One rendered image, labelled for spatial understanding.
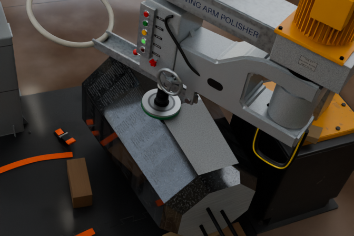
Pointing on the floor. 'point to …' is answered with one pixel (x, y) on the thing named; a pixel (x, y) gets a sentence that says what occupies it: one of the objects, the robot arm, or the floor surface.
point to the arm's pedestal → (9, 84)
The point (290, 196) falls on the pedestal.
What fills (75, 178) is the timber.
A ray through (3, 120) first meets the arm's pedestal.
